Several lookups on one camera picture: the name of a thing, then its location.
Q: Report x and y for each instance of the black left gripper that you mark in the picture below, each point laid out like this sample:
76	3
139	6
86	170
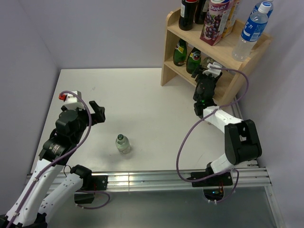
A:
99	116

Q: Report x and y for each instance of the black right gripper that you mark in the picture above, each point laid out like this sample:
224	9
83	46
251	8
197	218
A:
198	71

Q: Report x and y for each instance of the green glass bottle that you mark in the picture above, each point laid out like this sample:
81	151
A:
180	53
194	59

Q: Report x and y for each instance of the clear glass bottle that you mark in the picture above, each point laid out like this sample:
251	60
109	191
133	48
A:
206	61
123	144

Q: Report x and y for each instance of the cola glass bottle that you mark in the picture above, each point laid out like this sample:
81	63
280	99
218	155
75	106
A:
187	12
201	11

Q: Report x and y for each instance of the purple juice carton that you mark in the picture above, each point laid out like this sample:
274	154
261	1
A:
215	20

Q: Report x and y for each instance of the orange juice carton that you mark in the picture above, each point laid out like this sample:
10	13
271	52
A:
232	18

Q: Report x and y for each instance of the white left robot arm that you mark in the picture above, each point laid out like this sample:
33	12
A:
35	208

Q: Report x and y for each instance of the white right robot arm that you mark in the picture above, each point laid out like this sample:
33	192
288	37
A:
241	141

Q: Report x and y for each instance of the wooden shelf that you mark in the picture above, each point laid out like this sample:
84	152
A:
228	85

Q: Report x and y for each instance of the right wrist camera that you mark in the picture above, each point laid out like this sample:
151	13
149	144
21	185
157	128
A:
213	69

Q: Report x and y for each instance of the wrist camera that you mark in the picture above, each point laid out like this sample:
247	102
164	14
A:
213	69
72	98

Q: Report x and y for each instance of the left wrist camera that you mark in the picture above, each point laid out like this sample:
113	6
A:
72	98

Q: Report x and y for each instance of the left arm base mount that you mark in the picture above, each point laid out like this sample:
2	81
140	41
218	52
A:
88	192

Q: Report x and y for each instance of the aluminium mounting rail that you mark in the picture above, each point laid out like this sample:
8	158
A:
167	144

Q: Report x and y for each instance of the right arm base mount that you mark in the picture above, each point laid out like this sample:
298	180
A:
213	188

